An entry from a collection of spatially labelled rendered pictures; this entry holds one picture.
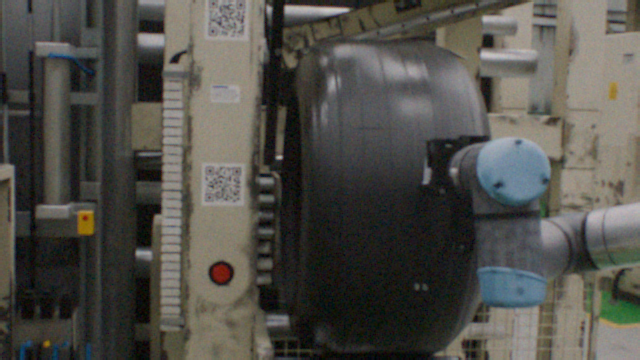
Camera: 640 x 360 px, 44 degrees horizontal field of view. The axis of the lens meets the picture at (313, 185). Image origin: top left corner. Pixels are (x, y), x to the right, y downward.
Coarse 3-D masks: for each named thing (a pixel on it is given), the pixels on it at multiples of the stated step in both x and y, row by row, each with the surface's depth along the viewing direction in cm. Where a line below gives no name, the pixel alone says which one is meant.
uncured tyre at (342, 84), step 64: (320, 64) 135; (384, 64) 133; (448, 64) 135; (320, 128) 126; (448, 128) 126; (320, 192) 124; (384, 192) 122; (320, 256) 125; (384, 256) 123; (448, 256) 124; (320, 320) 131; (384, 320) 129; (448, 320) 131
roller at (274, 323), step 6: (270, 318) 165; (276, 318) 166; (282, 318) 166; (270, 324) 165; (276, 324) 165; (282, 324) 165; (288, 324) 165; (270, 330) 165; (276, 330) 165; (282, 330) 165; (288, 330) 165
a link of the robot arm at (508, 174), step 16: (480, 144) 95; (496, 144) 88; (512, 144) 86; (528, 144) 87; (464, 160) 95; (480, 160) 89; (496, 160) 86; (512, 160) 86; (528, 160) 86; (544, 160) 87; (464, 176) 94; (480, 176) 89; (496, 176) 86; (512, 176) 86; (528, 176) 86; (544, 176) 87; (480, 192) 90; (496, 192) 87; (512, 192) 86; (528, 192) 86; (480, 208) 90; (496, 208) 89; (512, 208) 88; (528, 208) 88
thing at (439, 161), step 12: (444, 144) 108; (456, 144) 107; (468, 144) 102; (432, 156) 111; (444, 156) 107; (432, 168) 110; (444, 168) 107; (432, 180) 110; (444, 180) 107; (432, 192) 108; (444, 192) 107
